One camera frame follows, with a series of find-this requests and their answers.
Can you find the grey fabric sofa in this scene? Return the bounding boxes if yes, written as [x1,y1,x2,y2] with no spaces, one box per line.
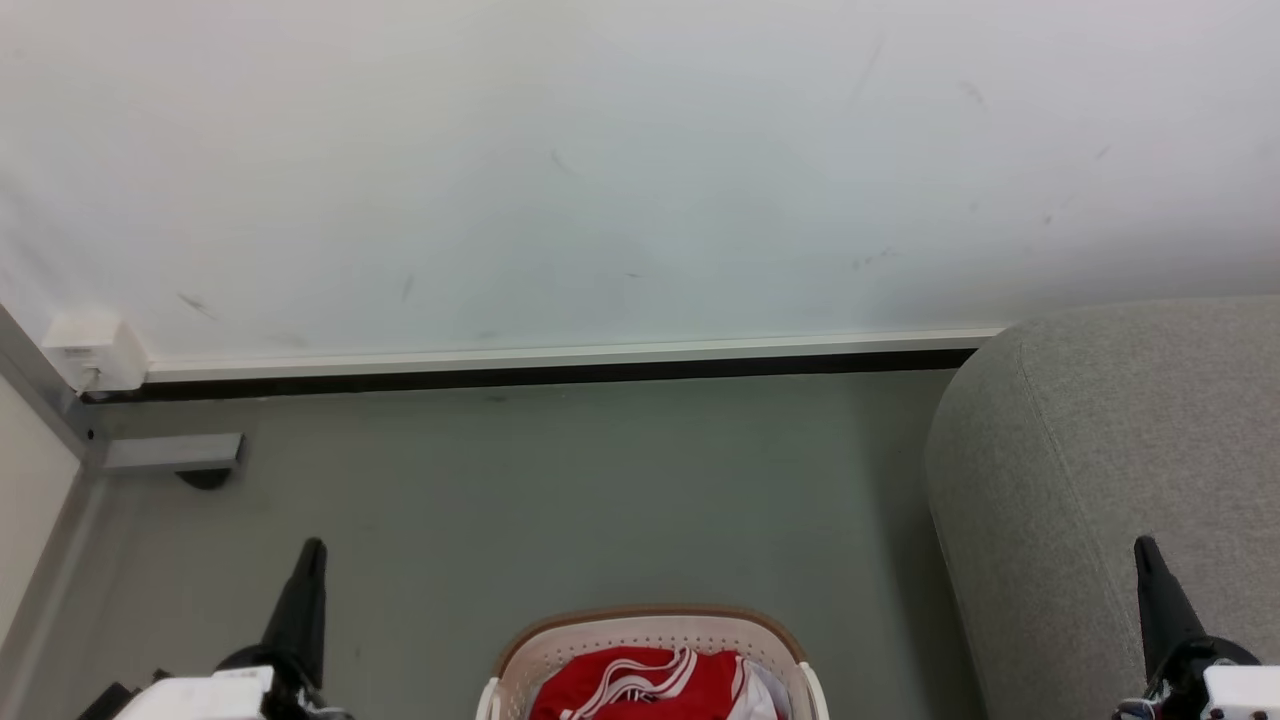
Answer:
[925,297,1280,720]

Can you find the grey metal partition frame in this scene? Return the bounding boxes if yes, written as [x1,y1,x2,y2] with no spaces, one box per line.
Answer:
[0,303,111,691]

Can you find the grey metal foot bracket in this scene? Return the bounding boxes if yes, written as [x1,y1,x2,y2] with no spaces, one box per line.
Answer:
[102,432,245,474]

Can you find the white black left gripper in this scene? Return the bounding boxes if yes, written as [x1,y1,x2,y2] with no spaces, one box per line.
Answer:
[112,538,351,720]

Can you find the red garment white stripes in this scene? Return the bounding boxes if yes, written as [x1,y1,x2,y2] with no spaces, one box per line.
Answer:
[530,647,747,720]

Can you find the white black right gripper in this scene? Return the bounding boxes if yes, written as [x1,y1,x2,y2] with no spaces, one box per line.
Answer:
[1132,536,1280,720]

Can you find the white black wall baseboard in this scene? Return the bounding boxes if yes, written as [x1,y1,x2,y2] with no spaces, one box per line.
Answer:
[80,325,1007,405]

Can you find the white laundry basket brown rim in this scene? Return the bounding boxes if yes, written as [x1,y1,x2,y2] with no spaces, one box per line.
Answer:
[476,605,829,720]

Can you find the white wall socket box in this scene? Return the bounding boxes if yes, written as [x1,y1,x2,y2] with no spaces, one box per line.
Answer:
[42,312,151,394]

